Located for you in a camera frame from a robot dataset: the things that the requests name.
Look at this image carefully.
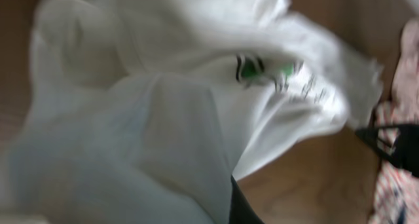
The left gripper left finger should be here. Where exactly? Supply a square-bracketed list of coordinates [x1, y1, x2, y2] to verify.
[229, 176, 264, 224]

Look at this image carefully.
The white t-shirt green logo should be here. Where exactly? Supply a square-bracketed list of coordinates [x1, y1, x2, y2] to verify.
[1, 0, 382, 223]

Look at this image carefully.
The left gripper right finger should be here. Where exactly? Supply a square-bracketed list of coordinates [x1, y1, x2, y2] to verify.
[355, 124, 418, 177]

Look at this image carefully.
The pink white striped shirt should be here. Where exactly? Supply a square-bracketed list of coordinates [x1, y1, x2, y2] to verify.
[368, 17, 419, 224]

